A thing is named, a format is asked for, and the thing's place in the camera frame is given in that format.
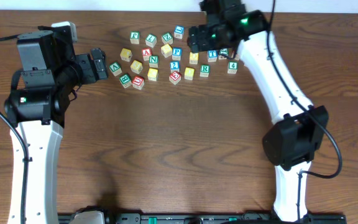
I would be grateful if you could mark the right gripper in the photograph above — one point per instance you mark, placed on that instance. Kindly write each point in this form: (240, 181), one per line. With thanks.
(197, 38)

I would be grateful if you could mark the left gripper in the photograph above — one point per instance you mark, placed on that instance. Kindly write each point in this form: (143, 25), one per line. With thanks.
(96, 65)

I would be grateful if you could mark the yellow O block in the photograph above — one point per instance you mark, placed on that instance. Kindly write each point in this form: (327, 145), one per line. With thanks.
(189, 73)
(193, 58)

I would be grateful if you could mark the yellow C block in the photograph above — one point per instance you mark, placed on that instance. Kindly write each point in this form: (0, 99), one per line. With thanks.
(152, 74)

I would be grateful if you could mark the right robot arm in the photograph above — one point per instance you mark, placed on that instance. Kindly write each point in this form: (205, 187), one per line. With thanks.
(295, 136)

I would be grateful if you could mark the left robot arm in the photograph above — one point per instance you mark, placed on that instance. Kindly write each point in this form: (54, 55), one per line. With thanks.
(39, 96)

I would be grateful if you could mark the blue T block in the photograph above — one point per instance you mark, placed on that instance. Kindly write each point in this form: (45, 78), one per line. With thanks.
(212, 56)

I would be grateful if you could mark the green A block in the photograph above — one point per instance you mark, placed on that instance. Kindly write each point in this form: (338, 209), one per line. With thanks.
(115, 68)

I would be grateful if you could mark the blue block top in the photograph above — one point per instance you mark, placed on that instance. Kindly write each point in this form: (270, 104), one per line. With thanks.
(179, 32)

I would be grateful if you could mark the green R block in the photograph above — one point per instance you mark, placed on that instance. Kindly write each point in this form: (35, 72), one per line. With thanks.
(204, 71)

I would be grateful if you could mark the green 4 block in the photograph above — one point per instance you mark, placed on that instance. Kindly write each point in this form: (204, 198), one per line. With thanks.
(232, 67)

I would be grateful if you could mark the green B block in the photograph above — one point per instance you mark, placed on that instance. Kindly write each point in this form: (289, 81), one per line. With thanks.
(125, 80)

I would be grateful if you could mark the blue P block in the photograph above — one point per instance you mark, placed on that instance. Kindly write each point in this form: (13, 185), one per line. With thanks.
(176, 53)

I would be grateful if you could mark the yellow K block left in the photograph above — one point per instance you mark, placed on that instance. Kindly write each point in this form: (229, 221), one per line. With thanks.
(126, 55)

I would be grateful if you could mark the green Z block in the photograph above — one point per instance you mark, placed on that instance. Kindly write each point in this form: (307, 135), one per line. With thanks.
(167, 38)

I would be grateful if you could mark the yellow S block centre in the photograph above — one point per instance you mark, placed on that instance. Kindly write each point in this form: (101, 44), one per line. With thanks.
(166, 50)

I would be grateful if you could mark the yellow s block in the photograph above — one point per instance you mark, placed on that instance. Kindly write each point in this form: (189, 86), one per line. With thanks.
(166, 50)
(136, 67)

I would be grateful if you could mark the blue 2 block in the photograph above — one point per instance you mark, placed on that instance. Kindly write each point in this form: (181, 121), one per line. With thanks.
(174, 66)

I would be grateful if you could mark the yellow S block left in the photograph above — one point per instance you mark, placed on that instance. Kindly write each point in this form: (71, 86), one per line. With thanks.
(136, 67)

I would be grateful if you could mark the red U block lower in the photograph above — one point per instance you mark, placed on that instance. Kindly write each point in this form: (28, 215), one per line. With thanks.
(138, 82)

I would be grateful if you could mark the red A block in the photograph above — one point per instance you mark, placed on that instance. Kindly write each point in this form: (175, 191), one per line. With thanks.
(146, 53)

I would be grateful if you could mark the green L block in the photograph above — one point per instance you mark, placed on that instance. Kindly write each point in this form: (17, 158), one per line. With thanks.
(151, 40)

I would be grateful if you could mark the green N block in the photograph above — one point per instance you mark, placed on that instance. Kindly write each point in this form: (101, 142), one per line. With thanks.
(153, 61)

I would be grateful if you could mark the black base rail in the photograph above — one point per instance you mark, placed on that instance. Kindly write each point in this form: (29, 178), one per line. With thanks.
(249, 217)

